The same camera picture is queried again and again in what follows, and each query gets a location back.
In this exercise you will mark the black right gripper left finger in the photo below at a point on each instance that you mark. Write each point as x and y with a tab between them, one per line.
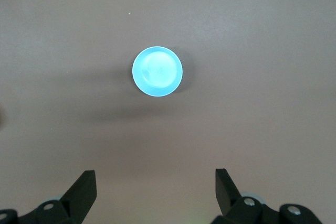
78	200

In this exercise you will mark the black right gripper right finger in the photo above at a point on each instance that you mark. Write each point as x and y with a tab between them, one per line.
231	200

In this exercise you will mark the light blue bowl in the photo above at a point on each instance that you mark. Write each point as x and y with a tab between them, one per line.
157	71

